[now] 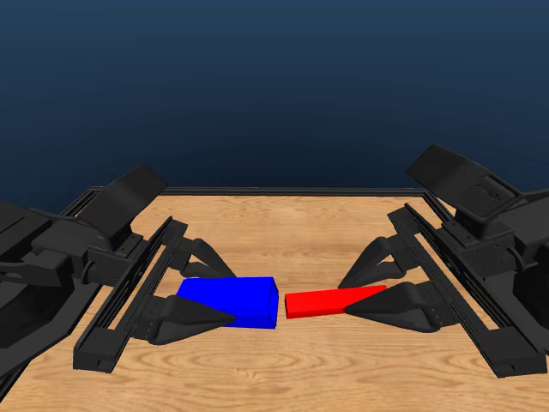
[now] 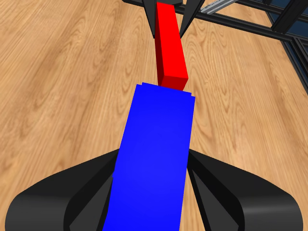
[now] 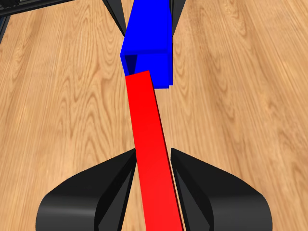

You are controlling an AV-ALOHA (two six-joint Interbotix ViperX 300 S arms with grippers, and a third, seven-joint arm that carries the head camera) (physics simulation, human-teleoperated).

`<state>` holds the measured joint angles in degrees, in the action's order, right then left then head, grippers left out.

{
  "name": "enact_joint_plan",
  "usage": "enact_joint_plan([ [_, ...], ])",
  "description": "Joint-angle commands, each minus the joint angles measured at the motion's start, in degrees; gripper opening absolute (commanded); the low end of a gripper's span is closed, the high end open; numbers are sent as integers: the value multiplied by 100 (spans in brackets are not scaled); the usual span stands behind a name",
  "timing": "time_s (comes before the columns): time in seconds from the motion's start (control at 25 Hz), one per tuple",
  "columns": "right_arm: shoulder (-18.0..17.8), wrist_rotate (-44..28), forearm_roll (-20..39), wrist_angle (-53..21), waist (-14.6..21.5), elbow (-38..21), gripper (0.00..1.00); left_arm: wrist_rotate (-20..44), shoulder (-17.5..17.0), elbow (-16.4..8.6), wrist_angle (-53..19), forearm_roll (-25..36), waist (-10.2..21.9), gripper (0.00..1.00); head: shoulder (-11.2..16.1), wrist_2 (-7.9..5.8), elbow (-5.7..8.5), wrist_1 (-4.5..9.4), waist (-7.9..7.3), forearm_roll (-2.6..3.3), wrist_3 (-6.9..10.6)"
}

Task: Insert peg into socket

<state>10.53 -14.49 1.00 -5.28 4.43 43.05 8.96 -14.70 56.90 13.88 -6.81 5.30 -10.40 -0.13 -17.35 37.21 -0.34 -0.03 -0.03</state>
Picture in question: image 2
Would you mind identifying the blue hollow socket block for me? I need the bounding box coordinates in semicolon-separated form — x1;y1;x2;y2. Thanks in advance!
102;82;196;231

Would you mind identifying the thin red peg bar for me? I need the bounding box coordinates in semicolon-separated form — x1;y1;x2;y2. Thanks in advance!
154;2;189;92

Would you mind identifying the grey aluminium rail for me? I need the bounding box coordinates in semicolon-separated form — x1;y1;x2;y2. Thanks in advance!
200;0;235;14

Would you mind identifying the black table frame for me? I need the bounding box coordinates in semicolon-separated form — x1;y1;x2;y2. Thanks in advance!
174;0;308;90

